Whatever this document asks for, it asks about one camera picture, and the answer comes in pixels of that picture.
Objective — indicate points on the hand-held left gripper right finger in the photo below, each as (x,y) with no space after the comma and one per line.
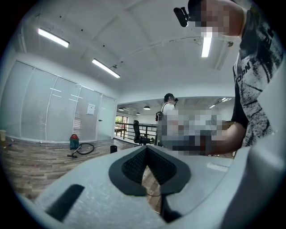
(196,179)

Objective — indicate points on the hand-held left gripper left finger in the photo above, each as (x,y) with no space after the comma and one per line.
(89,190)

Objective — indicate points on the person's right forearm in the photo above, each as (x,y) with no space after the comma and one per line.
(234,138)

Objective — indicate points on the red and teal vacuum cleaner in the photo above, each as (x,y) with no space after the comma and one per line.
(74,142)

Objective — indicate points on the black round waste bin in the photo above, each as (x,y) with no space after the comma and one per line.
(113,149)

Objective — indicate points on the black metal railing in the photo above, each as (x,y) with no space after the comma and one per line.
(125,132)

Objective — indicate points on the black office chair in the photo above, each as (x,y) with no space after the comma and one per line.
(136,130)

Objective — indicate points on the white paper notice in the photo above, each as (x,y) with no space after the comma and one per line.
(91,109)

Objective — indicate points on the yellow bucket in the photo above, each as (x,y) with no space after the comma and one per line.
(2,135)

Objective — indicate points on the person's black white printed T-shirt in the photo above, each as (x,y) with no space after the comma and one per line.
(254,89)

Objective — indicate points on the long ceiling light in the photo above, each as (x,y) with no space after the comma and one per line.
(206,47)
(53,37)
(106,68)

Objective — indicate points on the black head-mounted camera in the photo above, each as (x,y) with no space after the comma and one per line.
(182,16)

